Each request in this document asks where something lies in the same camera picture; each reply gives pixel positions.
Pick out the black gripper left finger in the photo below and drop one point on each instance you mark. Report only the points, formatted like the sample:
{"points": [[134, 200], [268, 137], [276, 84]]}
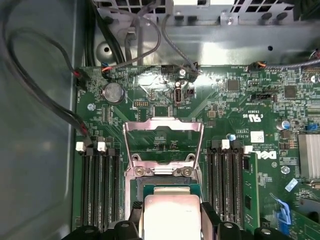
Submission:
{"points": [[136, 225]]}

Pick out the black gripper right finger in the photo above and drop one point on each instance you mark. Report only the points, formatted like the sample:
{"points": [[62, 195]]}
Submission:
{"points": [[208, 225]]}

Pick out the silver CPU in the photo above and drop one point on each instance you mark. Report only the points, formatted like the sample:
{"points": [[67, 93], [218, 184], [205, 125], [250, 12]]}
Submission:
{"points": [[172, 215]]}

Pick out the green RAM stick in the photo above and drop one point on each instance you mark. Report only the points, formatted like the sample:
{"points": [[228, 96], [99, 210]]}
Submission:
{"points": [[251, 190]]}

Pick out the black grey PC case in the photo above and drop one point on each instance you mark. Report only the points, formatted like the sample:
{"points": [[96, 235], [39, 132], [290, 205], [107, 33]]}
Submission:
{"points": [[37, 175]]}

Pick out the green motherboard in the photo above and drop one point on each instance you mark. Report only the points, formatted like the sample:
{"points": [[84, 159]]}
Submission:
{"points": [[225, 112]]}

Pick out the silver finned heatsink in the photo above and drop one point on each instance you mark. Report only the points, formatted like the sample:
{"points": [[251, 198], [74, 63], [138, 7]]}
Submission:
{"points": [[310, 157]]}

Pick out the silver coin battery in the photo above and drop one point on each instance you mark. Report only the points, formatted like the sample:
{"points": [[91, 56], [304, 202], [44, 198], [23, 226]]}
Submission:
{"points": [[113, 93]]}

